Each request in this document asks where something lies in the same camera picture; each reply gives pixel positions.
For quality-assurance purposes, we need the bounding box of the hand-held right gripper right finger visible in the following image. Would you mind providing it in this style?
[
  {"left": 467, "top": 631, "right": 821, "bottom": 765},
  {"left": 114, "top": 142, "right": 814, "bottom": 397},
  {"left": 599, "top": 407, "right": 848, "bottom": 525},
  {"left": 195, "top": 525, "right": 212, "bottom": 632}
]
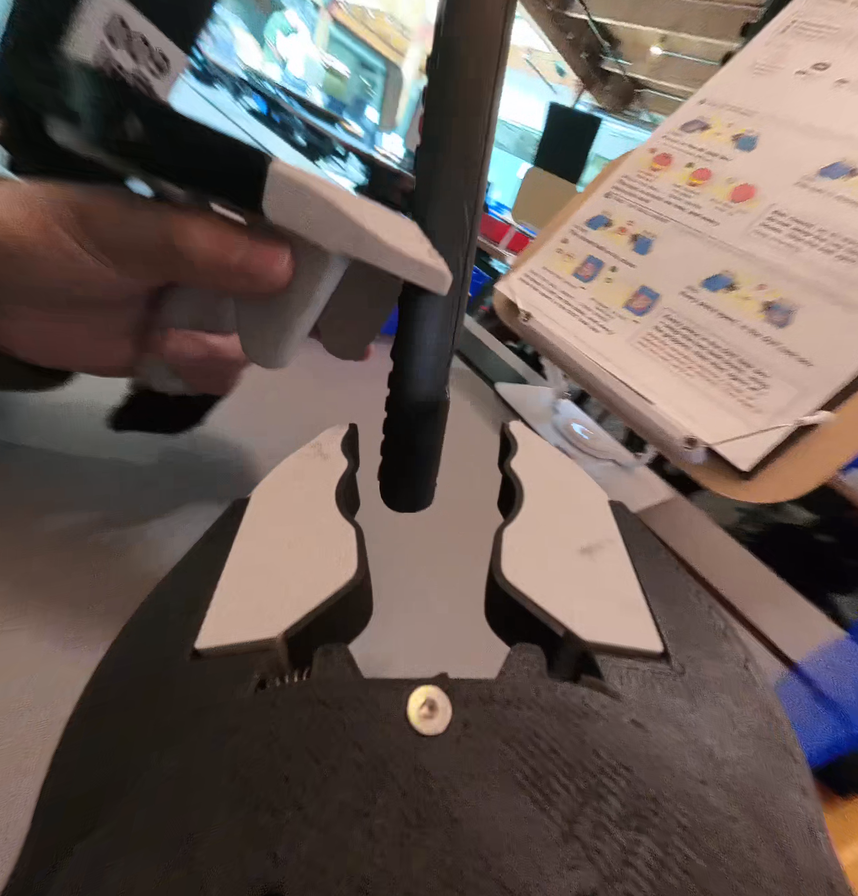
[{"left": 485, "top": 419, "right": 666, "bottom": 679}]

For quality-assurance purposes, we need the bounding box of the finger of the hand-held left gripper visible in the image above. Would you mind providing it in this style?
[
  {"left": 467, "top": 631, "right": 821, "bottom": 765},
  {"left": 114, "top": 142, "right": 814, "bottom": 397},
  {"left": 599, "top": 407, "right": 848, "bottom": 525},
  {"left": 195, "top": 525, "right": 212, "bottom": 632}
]
[
  {"left": 316, "top": 268, "right": 403, "bottom": 363},
  {"left": 261, "top": 158, "right": 454, "bottom": 296}
]

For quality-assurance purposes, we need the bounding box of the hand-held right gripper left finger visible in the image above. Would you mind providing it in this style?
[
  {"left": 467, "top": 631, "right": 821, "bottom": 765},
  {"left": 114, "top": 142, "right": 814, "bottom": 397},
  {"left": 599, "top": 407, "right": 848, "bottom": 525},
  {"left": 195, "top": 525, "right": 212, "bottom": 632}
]
[{"left": 193, "top": 422, "right": 373, "bottom": 674}]

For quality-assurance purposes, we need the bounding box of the black remote control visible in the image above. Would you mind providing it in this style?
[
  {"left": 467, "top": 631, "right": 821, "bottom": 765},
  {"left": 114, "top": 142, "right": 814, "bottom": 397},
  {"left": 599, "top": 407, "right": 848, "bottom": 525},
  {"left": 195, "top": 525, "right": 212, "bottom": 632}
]
[{"left": 377, "top": 0, "right": 519, "bottom": 514}]

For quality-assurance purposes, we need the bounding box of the person's left hand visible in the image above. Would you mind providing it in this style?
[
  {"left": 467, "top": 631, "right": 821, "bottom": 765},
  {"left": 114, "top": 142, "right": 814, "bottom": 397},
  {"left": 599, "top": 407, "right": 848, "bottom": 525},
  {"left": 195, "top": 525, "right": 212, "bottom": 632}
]
[{"left": 0, "top": 178, "right": 295, "bottom": 394}]

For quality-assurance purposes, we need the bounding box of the white round puck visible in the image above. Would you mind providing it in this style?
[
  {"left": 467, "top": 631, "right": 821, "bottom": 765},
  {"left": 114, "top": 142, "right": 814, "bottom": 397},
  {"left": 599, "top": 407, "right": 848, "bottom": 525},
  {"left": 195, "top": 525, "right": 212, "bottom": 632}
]
[{"left": 550, "top": 412, "right": 603, "bottom": 454}]

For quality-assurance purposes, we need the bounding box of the small red bin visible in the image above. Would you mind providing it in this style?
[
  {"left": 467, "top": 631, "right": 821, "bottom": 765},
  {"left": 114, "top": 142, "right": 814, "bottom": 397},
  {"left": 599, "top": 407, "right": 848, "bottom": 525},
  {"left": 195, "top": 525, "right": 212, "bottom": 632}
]
[{"left": 479, "top": 212, "right": 536, "bottom": 256}]

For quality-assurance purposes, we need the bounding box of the white stand base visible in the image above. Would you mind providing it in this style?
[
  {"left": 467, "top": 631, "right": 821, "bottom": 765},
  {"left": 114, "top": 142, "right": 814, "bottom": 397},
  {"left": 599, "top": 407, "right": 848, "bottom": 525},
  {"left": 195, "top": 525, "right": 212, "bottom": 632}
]
[{"left": 494, "top": 380, "right": 676, "bottom": 513}]

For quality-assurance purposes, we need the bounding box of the brown cardboard box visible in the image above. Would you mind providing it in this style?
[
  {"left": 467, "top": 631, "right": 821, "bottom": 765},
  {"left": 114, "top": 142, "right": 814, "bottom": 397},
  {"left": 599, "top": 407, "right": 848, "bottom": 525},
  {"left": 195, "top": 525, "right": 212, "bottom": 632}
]
[{"left": 512, "top": 165, "right": 579, "bottom": 233}]

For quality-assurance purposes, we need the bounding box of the wooden clipboard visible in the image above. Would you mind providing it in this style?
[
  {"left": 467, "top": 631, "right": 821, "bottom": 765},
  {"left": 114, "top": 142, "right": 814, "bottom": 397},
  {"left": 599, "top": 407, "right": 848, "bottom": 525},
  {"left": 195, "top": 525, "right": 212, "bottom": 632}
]
[{"left": 491, "top": 150, "right": 858, "bottom": 505}]

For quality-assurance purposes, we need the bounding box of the black monitor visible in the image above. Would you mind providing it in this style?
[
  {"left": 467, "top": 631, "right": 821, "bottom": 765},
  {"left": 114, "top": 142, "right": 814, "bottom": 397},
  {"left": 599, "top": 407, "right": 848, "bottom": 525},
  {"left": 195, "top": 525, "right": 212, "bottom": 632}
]
[{"left": 534, "top": 102, "right": 604, "bottom": 186}]

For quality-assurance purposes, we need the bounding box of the blue storage bin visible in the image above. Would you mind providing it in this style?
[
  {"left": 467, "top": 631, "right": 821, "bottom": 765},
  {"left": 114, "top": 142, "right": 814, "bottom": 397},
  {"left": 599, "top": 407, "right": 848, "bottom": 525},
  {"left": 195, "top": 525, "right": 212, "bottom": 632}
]
[{"left": 774, "top": 615, "right": 858, "bottom": 797}]

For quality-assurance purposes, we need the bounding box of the printed instruction sheet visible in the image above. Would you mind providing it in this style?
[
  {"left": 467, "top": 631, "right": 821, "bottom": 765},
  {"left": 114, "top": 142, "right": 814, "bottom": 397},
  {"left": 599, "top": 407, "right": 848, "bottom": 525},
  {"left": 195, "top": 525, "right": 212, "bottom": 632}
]
[{"left": 512, "top": 0, "right": 858, "bottom": 471}]

